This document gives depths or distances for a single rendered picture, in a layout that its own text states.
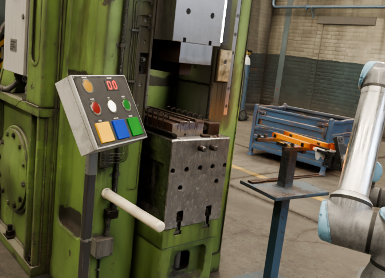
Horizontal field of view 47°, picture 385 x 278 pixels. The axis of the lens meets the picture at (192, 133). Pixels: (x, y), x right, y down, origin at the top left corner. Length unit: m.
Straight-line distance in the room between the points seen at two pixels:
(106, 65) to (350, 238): 1.23
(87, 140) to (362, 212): 0.99
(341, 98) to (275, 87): 1.85
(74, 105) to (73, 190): 0.93
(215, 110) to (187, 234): 0.69
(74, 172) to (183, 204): 0.62
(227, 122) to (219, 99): 0.17
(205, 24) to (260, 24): 9.27
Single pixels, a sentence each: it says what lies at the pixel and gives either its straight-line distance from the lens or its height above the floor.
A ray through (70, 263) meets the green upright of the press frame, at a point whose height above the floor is 0.18.
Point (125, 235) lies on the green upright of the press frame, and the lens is 2.33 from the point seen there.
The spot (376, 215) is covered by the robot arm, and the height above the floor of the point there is 0.85.
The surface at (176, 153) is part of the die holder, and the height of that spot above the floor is 0.85.
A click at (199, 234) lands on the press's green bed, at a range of 2.37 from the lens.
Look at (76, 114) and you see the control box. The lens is 1.61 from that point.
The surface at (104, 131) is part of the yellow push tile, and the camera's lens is 1.62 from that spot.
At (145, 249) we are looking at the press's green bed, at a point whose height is 0.31.
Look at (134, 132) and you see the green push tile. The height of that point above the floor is 0.99.
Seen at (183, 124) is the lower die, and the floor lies 0.98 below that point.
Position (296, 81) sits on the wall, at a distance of 11.02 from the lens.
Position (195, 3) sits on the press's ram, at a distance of 2.13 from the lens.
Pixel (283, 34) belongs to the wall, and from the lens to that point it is 11.38.
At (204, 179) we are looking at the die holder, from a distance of 2.26.
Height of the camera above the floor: 1.33
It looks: 10 degrees down
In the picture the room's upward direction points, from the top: 7 degrees clockwise
